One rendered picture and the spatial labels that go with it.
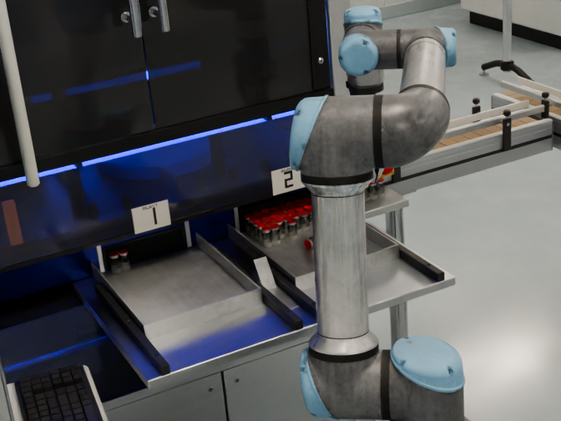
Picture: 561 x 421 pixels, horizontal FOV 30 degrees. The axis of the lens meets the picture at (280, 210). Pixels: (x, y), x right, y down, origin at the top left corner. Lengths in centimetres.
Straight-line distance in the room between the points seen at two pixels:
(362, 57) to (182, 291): 66
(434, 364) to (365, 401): 13
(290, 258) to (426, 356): 71
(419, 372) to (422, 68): 51
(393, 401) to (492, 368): 187
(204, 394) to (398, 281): 60
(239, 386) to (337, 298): 94
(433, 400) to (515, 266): 252
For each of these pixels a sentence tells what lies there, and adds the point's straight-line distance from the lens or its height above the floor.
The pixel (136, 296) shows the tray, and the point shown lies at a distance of 228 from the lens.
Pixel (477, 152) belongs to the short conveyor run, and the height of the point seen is 90.
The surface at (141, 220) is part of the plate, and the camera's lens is 230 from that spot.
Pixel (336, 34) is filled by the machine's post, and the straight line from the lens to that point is 239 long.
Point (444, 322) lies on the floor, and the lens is 383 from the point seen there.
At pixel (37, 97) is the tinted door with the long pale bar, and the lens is 216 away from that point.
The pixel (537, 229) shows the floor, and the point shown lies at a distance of 452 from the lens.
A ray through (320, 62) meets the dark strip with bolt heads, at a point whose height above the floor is 128.
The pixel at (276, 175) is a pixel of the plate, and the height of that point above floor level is 104.
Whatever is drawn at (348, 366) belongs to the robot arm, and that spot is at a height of 102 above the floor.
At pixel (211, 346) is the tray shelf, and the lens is 206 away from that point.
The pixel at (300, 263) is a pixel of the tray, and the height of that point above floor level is 88.
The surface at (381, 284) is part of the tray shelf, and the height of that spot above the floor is 88.
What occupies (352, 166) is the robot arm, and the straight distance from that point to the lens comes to 162.
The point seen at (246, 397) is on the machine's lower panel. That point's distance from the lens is 262.
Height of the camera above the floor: 193
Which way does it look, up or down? 24 degrees down
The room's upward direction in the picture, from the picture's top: 5 degrees counter-clockwise
